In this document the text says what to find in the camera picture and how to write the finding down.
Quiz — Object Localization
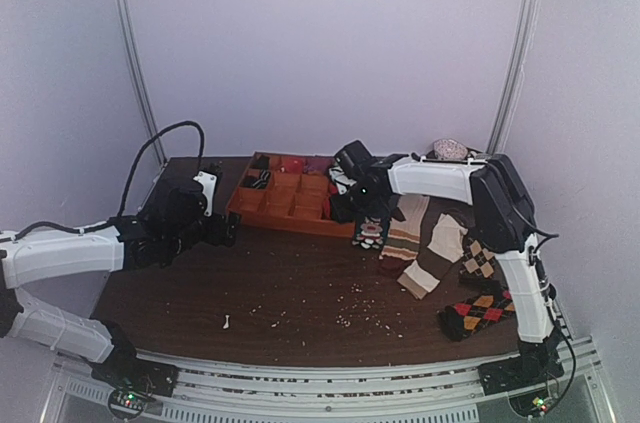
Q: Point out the cream striped sock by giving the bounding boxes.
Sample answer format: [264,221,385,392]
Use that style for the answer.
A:
[378,195,430,278]

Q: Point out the aluminium table rail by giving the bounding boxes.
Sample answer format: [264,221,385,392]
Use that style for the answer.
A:
[36,337,621,422]

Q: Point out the brown argyle sock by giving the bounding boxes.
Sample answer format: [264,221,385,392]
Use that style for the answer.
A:
[458,237,497,284]

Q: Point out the black white sock in tray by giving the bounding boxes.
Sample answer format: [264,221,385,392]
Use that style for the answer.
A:
[243,170,271,190]

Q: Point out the wooden divided organizer tray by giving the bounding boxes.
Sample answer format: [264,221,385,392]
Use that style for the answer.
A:
[227,152,354,238]

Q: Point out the black red argyle sock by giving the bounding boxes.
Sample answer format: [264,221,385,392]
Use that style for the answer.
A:
[437,288,515,342]

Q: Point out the aluminium post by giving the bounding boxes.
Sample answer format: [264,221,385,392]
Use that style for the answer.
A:
[487,0,539,154]
[115,0,159,138]

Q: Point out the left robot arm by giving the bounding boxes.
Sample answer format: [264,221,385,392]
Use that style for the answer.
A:
[1,165,240,387]

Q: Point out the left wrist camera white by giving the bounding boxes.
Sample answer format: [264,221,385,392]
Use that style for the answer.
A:
[193,171,218,217]

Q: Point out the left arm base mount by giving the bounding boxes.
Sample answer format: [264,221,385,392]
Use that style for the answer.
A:
[89,357,179,422]

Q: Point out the white brown sock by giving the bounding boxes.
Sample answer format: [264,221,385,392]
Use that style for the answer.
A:
[397,213,468,300]

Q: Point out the left aluminium post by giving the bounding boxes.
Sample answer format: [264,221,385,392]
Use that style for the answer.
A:
[115,0,159,138]

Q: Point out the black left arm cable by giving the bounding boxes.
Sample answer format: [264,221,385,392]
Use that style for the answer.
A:
[117,120,207,224]

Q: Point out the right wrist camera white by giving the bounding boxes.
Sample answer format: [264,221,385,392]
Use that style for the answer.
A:
[327,163,356,194]

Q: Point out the patterned white bowl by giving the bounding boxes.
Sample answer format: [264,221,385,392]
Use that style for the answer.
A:
[433,138,469,161]

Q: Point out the green reindeer sock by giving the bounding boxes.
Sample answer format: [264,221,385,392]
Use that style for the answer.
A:
[351,215,390,250]

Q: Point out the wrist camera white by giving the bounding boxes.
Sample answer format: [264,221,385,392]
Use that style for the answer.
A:
[327,163,356,194]
[193,171,218,217]

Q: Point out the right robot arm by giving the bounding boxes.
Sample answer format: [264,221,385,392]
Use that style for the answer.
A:
[329,140,560,385]

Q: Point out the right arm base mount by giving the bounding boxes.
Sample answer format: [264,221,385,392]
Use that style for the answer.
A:
[478,350,564,419]

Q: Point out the right aluminium post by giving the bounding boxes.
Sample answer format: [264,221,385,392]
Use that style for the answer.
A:
[487,0,539,154]

